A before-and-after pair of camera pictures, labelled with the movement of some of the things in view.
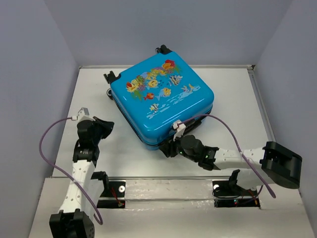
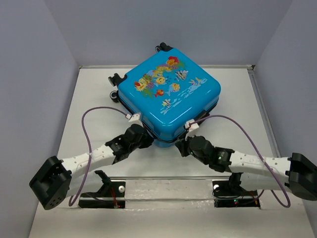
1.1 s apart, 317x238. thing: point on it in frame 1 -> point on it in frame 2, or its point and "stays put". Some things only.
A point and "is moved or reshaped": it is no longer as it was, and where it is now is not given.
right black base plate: [224, 197] stays put
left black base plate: [115, 189] stays put
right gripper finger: [169, 148] -> [183, 147]
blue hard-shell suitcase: [150, 96] is moved or reshaped
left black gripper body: [96, 138] -> [142, 143]
